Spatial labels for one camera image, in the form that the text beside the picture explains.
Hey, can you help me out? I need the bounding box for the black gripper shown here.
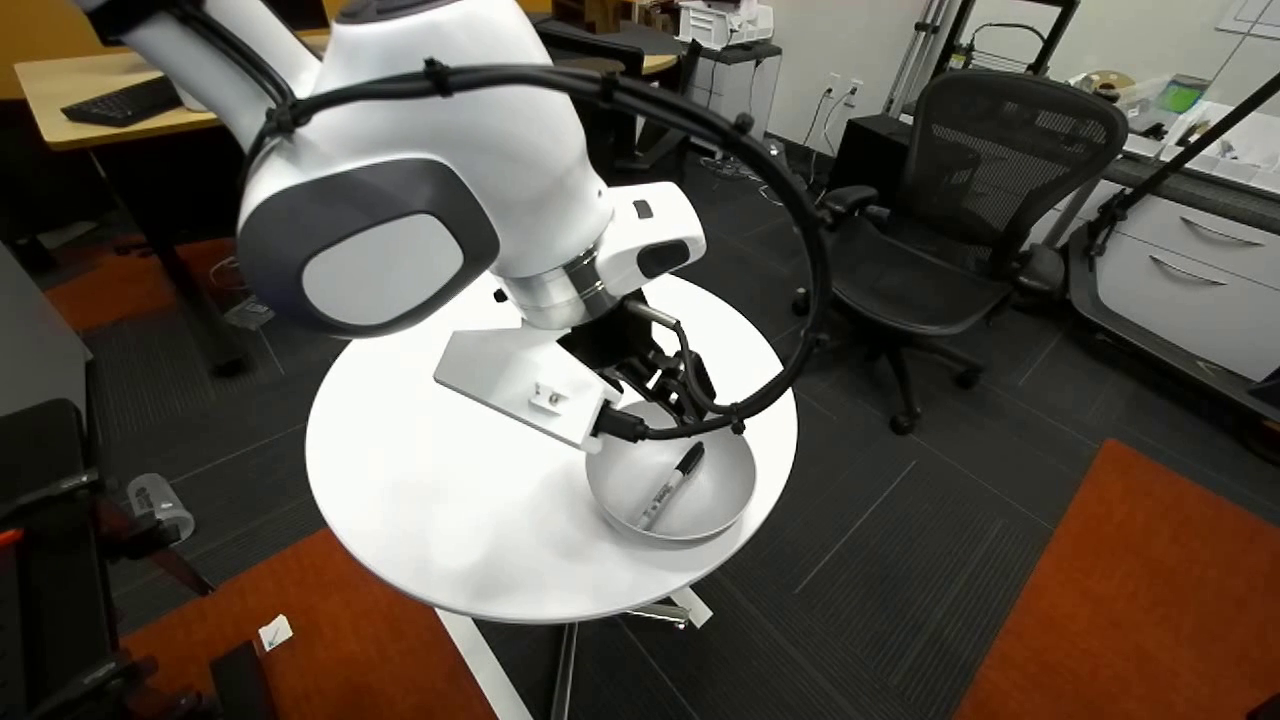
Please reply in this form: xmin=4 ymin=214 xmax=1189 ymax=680
xmin=565 ymin=291 xmax=725 ymax=434

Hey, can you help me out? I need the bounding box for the black and grey marker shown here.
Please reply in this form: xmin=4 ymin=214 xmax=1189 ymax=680
xmin=642 ymin=441 xmax=709 ymax=536

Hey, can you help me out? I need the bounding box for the grey metal bowl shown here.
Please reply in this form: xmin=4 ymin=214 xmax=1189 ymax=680
xmin=586 ymin=395 xmax=760 ymax=550

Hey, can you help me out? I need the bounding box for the white table base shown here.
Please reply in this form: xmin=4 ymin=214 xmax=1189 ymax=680
xmin=435 ymin=586 xmax=715 ymax=720

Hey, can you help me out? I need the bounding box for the white cardboard box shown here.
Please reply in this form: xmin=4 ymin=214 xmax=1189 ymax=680
xmin=675 ymin=0 xmax=778 ymax=51

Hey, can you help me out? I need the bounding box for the black mesh office chair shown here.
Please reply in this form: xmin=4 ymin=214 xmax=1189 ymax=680
xmin=798 ymin=65 xmax=1137 ymax=438

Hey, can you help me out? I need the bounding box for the white drawer cabinet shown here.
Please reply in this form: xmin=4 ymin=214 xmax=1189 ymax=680
xmin=1065 ymin=186 xmax=1280 ymax=393

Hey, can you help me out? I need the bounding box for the black stand rod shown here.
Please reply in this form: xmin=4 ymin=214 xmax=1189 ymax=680
xmin=1084 ymin=71 xmax=1280 ymax=256

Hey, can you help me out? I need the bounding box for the black keyboard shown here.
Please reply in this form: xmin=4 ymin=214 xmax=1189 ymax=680
xmin=56 ymin=71 xmax=186 ymax=133

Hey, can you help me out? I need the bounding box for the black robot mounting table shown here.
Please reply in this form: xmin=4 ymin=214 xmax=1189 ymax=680
xmin=0 ymin=244 xmax=135 ymax=720

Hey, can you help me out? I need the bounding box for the wooden desk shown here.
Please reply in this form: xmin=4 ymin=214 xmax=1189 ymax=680
xmin=12 ymin=45 xmax=255 ymax=378

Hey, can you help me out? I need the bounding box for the silver camera mounting plate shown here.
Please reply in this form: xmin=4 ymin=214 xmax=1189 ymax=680
xmin=434 ymin=323 xmax=625 ymax=453

